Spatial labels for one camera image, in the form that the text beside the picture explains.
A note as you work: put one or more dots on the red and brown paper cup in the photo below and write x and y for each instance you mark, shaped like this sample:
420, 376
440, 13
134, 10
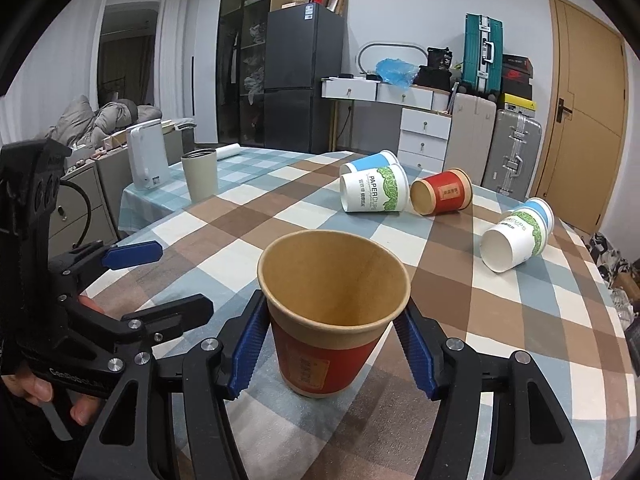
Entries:
325, 360
450, 192

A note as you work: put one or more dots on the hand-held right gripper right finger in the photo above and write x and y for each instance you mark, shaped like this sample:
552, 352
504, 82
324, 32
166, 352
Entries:
416, 355

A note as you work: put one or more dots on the white water dispenser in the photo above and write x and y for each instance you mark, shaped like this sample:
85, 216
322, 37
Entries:
147, 155

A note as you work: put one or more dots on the silver suitcase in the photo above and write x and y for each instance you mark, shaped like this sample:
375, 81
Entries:
512, 150

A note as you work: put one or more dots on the blue plastic bag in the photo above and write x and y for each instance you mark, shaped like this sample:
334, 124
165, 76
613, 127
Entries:
396, 71

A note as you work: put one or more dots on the white paper cup green print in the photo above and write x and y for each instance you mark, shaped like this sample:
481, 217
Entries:
375, 192
520, 235

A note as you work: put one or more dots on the glass door cabinet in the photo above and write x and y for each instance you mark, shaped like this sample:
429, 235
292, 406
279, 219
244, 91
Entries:
245, 60

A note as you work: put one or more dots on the teal suitcase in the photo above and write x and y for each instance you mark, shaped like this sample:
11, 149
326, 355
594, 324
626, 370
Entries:
480, 55

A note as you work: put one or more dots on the grey tumbler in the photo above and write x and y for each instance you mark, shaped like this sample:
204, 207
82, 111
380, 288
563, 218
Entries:
200, 177

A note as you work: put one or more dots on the black bag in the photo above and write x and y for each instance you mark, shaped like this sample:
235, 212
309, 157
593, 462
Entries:
435, 72

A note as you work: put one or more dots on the white curtain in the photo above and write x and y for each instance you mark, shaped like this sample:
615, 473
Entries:
175, 50

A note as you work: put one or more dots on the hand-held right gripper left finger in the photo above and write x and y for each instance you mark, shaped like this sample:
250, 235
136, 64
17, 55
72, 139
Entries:
245, 352

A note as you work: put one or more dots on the blue and white paper cup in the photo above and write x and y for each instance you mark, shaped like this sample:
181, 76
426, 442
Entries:
367, 162

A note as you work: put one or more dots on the yellow and black box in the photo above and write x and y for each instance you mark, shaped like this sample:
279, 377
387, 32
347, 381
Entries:
517, 103

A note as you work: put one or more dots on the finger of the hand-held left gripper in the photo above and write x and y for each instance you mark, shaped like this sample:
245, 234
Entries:
132, 254
172, 310

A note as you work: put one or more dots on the wooden door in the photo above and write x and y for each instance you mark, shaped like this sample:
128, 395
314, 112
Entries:
580, 110

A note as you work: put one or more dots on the beige suitcase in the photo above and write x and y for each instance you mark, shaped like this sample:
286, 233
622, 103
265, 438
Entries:
470, 135

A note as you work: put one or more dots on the oval white frame mirror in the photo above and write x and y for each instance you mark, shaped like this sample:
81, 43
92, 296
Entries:
361, 55

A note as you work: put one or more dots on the black shoe box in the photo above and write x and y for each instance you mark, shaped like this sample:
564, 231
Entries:
517, 67

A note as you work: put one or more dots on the checked tablecloth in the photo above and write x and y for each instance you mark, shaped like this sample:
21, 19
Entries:
295, 202

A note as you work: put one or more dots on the black refrigerator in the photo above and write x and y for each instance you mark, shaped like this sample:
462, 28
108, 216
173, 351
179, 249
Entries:
300, 75

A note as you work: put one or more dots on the pile of grey coats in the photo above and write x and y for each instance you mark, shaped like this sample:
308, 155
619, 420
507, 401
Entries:
105, 117

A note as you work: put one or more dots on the person's left hand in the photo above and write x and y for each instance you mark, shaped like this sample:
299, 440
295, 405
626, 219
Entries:
35, 391

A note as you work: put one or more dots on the white drawer dresser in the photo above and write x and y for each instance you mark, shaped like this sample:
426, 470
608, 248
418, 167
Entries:
425, 125

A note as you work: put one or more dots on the clutter of bags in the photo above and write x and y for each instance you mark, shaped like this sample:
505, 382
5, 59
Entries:
615, 270

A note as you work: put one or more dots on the grey filing cabinet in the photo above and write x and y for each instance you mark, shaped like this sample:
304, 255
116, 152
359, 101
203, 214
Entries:
95, 195

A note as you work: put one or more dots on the white paper roll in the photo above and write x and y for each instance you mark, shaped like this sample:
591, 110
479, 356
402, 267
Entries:
229, 150

